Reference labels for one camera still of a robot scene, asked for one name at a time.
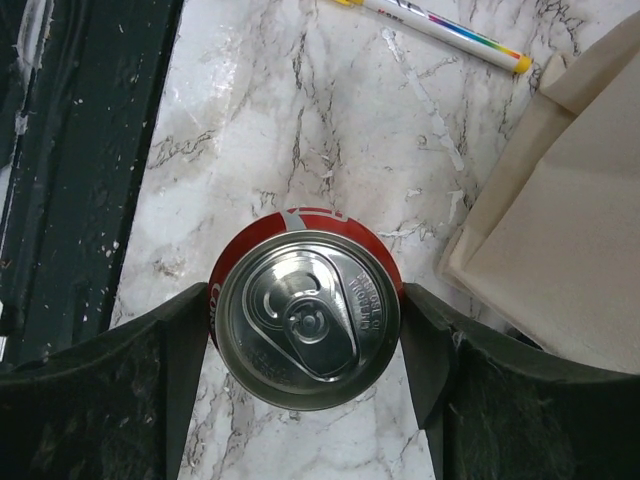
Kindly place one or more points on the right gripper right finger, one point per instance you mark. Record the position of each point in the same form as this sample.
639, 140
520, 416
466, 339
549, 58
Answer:
493, 407

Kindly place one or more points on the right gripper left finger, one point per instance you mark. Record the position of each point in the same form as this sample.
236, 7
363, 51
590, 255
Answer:
117, 406

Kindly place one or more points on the cream canvas tote bag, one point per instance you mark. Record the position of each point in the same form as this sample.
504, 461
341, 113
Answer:
552, 242

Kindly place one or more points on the red soda can front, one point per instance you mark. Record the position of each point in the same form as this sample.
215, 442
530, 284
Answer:
305, 308

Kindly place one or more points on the yellow white marker pen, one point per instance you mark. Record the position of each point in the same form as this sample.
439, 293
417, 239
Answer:
426, 22

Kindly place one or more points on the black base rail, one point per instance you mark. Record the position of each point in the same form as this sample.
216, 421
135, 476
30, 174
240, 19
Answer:
81, 85

